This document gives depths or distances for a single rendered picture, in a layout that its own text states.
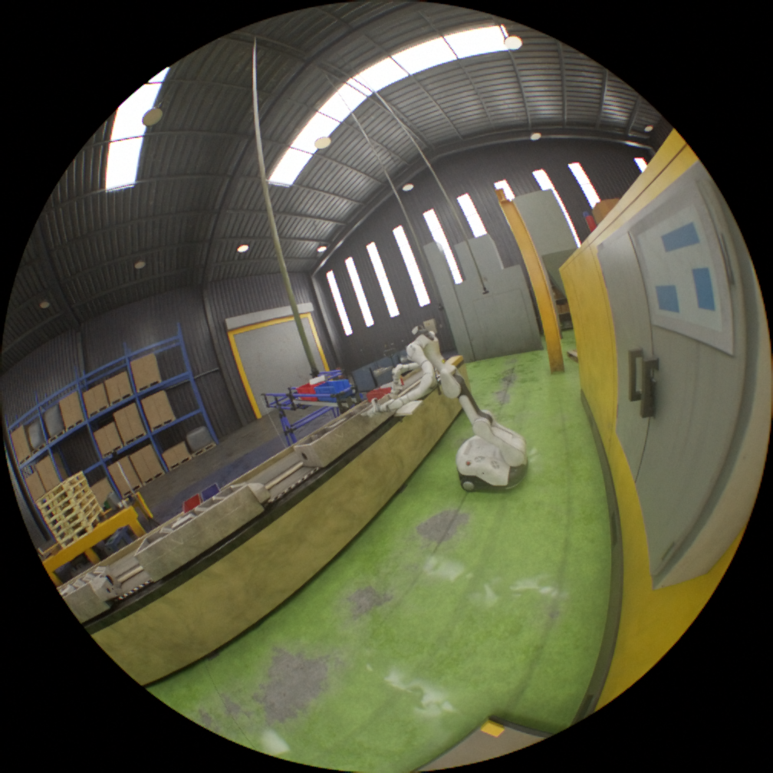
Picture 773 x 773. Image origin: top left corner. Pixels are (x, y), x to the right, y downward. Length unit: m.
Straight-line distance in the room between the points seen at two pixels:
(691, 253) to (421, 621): 1.78
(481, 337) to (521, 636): 7.19
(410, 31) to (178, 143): 6.84
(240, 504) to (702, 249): 1.89
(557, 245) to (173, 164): 12.35
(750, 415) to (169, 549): 2.00
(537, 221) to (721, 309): 8.60
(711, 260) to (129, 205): 10.25
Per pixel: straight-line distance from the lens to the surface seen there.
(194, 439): 10.37
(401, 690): 1.59
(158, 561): 1.71
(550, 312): 4.91
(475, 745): 1.38
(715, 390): 0.49
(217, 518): 1.56
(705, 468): 0.53
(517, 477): 2.07
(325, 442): 1.75
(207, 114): 8.79
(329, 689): 1.74
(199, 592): 1.82
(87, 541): 5.99
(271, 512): 1.62
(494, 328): 7.32
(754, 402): 0.45
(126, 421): 10.74
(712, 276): 0.45
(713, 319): 0.46
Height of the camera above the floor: 1.53
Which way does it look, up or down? 11 degrees down
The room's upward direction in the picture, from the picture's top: 18 degrees counter-clockwise
